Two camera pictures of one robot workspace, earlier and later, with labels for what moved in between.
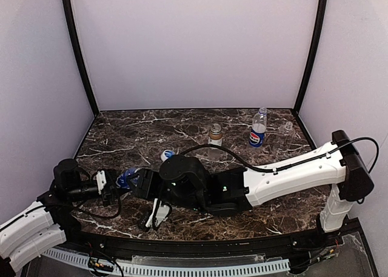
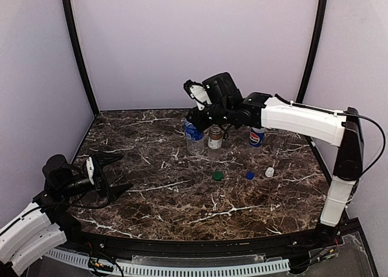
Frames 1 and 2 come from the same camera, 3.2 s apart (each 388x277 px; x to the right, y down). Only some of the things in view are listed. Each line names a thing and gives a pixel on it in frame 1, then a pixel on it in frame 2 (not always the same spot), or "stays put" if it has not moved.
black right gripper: (140, 183) → (197, 117)
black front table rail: (287, 248) stays put
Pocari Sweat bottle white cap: (123, 181) → (194, 138)
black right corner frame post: (317, 49) stays put
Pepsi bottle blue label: (257, 135) stays put
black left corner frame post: (73, 32) stays put
